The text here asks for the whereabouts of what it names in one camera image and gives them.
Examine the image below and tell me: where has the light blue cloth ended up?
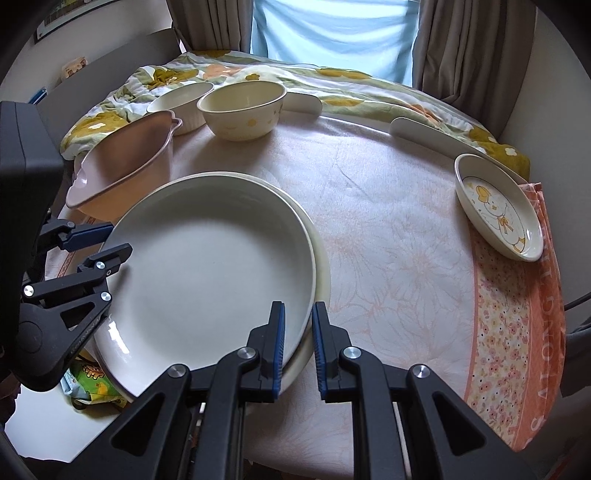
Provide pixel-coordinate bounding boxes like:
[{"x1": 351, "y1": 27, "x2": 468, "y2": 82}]
[{"x1": 250, "y1": 0, "x2": 419, "y2": 86}]

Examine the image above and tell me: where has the white table edge guard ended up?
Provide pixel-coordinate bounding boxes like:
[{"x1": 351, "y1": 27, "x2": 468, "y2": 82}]
[
  {"x1": 391, "y1": 117, "x2": 525, "y2": 184},
  {"x1": 281, "y1": 91, "x2": 323, "y2": 116}
]

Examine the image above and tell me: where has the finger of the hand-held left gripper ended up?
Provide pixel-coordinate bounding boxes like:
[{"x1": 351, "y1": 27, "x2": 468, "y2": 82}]
[
  {"x1": 22, "y1": 242, "x2": 134, "y2": 331},
  {"x1": 39, "y1": 220, "x2": 115, "y2": 253}
]

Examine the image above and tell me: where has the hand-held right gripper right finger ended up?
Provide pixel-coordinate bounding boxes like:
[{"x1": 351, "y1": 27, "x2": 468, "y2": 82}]
[{"x1": 311, "y1": 301, "x2": 541, "y2": 480}]

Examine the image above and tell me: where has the grey cloth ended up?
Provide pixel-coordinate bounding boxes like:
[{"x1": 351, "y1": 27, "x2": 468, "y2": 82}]
[{"x1": 560, "y1": 315, "x2": 591, "y2": 398}]

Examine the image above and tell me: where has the orange floral towel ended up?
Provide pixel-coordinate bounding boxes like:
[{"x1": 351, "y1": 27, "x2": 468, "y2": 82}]
[{"x1": 464, "y1": 182, "x2": 567, "y2": 452}]

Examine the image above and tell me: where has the grey board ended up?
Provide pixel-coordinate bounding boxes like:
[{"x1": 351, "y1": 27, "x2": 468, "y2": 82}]
[{"x1": 36, "y1": 28, "x2": 184, "y2": 134}]

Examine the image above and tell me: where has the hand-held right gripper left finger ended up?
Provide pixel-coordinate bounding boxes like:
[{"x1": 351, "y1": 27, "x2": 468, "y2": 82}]
[{"x1": 60, "y1": 301, "x2": 287, "y2": 480}]

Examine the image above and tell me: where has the cream bowl yellow flower print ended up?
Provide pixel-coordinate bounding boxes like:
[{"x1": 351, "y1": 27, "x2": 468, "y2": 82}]
[{"x1": 197, "y1": 80, "x2": 288, "y2": 141}]

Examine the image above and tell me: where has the large white plate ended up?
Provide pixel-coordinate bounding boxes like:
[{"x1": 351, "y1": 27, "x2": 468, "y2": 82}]
[{"x1": 93, "y1": 172, "x2": 317, "y2": 403}]

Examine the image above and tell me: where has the floral quilt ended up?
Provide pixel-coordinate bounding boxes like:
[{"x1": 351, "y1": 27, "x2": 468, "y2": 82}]
[{"x1": 60, "y1": 50, "x2": 531, "y2": 182}]

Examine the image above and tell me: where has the beige curtain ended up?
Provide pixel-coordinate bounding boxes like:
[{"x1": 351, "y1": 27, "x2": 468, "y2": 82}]
[
  {"x1": 411, "y1": 0, "x2": 539, "y2": 136},
  {"x1": 166, "y1": 0, "x2": 254, "y2": 52}
]

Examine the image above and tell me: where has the pink bowl with handles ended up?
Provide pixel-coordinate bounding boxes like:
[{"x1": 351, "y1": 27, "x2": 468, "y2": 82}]
[{"x1": 65, "y1": 110, "x2": 184, "y2": 217}]

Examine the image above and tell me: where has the white ribbed bowl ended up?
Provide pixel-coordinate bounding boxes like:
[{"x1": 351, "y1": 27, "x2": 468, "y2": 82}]
[{"x1": 146, "y1": 82, "x2": 215, "y2": 136}]

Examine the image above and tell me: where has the large cream plate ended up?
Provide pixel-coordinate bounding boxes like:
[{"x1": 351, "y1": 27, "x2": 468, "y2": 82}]
[{"x1": 240, "y1": 174, "x2": 331, "y2": 394}]

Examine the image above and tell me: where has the framed wall poster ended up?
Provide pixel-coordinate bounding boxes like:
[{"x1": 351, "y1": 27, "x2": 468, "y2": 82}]
[{"x1": 34, "y1": 0, "x2": 80, "y2": 44}]

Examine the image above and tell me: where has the tissue box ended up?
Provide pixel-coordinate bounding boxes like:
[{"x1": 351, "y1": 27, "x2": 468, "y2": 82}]
[{"x1": 61, "y1": 56, "x2": 88, "y2": 79}]

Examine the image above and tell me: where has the small duck print plate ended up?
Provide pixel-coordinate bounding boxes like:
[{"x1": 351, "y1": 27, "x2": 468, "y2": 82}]
[{"x1": 454, "y1": 154, "x2": 546, "y2": 263}]

